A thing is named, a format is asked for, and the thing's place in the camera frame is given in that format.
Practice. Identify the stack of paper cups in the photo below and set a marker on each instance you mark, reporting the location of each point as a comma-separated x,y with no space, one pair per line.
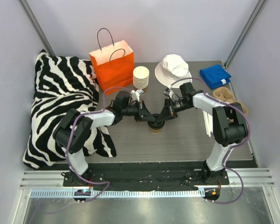
140,78

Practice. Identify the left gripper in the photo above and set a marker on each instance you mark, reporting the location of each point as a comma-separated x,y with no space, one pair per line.
140,110

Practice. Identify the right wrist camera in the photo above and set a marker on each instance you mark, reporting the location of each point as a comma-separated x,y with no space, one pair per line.
168,93

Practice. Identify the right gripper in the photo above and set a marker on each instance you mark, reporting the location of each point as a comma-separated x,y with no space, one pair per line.
171,108

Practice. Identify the zebra print pillow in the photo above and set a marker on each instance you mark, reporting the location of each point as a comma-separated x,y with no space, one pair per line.
61,83

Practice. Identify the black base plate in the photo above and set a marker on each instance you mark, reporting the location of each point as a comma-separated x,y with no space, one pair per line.
147,176

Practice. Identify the white wrapped straws bundle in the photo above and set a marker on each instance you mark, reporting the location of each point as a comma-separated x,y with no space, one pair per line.
208,120

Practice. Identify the brown cardboard cup carrier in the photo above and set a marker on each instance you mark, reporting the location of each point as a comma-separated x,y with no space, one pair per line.
226,95

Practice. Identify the black plastic cup lid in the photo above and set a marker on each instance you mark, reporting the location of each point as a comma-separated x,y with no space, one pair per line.
156,123

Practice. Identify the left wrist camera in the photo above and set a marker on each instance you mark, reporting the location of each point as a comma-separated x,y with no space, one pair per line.
136,94

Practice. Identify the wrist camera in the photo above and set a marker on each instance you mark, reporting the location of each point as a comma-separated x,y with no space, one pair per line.
168,93
136,94

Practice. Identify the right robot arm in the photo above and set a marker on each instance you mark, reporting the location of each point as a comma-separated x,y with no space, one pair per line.
228,122

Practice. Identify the blue folded cloth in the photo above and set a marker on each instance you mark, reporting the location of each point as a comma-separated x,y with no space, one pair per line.
215,76

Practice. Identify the orange paper gift bag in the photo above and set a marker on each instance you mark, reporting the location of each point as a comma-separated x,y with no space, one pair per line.
113,65

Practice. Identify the aluminium rail frame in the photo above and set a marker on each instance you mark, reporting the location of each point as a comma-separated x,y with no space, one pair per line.
49,184

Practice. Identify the brown paper coffee cup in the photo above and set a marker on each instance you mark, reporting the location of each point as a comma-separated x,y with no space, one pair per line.
155,128

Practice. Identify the white bucket hat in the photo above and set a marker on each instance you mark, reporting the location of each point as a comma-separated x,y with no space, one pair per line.
172,68

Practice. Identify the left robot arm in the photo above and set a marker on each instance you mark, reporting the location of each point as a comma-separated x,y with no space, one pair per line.
72,132

